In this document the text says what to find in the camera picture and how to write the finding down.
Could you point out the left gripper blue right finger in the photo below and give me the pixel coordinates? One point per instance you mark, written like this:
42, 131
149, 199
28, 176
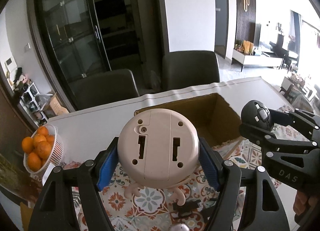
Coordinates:
263, 209

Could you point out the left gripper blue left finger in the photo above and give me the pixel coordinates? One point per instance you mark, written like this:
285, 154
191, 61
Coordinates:
54, 209

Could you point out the black round remote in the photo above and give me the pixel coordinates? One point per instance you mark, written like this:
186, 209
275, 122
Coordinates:
257, 114

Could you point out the pink round deer toy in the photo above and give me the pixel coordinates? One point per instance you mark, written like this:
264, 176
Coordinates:
160, 149

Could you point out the silver sphere device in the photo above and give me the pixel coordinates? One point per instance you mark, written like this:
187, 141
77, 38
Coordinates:
179, 227

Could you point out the person's right hand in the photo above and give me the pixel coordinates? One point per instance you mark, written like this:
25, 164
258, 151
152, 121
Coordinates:
302, 204

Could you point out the white basket of oranges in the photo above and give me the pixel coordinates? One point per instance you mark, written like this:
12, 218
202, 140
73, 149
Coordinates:
41, 149

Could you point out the woven straw box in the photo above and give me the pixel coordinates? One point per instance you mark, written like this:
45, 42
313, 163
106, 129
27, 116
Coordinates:
26, 212

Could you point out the glass vase with dried flowers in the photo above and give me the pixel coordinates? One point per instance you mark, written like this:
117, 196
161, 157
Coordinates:
18, 182

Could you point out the small cardboard box on floor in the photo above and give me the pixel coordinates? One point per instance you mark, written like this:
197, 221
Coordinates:
53, 107

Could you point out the small black adapter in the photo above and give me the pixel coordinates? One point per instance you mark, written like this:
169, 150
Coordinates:
187, 209

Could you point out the left dark dining chair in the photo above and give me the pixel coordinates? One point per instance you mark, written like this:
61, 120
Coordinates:
104, 88

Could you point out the dark dining chair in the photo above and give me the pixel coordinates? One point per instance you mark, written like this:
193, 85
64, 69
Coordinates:
104, 88
188, 68

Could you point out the white shoe rack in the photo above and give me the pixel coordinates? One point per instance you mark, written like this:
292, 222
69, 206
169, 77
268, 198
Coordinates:
28, 101

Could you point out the white tv console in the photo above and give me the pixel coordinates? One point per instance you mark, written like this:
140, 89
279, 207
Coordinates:
265, 59

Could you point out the right dark dining chair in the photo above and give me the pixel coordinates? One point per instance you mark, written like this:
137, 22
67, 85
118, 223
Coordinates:
188, 68

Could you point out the dark glass cabinet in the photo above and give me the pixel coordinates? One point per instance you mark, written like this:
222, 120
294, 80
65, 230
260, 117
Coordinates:
80, 38

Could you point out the dark hallway door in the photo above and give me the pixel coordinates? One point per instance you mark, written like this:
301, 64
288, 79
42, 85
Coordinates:
221, 27

